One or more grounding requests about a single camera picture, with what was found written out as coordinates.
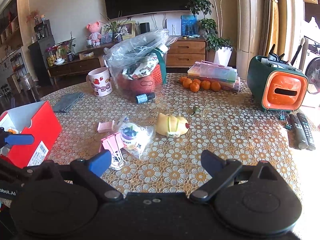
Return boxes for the blueberry bread packet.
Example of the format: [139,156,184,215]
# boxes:
[116,115,155,160]

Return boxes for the tall green potted plant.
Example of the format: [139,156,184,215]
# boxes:
[187,0,239,66]

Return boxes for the orange mandarin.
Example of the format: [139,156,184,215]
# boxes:
[182,78,193,89]
[210,81,221,92]
[189,82,200,93]
[200,80,211,90]
[179,76,188,83]

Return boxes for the potted grass plant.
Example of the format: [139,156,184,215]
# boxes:
[100,13,131,43]

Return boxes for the red cardboard box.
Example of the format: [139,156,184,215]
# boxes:
[1,101,62,168]

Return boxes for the pink pig plush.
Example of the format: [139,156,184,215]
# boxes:
[86,21,101,46]

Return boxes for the pink card pack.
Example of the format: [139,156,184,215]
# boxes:
[100,132,125,170]

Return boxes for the wooden tv cabinet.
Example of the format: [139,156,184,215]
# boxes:
[47,36,208,85]

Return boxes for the black speaker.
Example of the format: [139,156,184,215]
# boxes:
[139,22,150,34]

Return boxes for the grey remote control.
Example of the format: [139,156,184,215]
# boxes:
[289,114,309,150]

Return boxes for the clear plastic bag bin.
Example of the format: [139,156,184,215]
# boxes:
[105,29,177,99]

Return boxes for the pink strawberry mug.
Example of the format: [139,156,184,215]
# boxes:
[86,67,113,97]

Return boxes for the black cabinet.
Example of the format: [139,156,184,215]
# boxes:
[28,20,55,87]

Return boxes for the small green leaf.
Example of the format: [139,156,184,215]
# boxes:
[192,106,200,115]

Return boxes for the yellow duck toy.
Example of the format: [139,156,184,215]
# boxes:
[155,113,190,138]

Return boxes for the framed photo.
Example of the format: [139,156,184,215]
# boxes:
[118,21,136,40]

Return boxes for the grey folded cloth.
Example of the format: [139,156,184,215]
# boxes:
[53,92,84,113]

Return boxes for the small blue label bottle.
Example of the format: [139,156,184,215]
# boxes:
[136,93,156,104]

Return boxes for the black remote control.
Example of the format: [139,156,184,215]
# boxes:
[297,113,316,151]

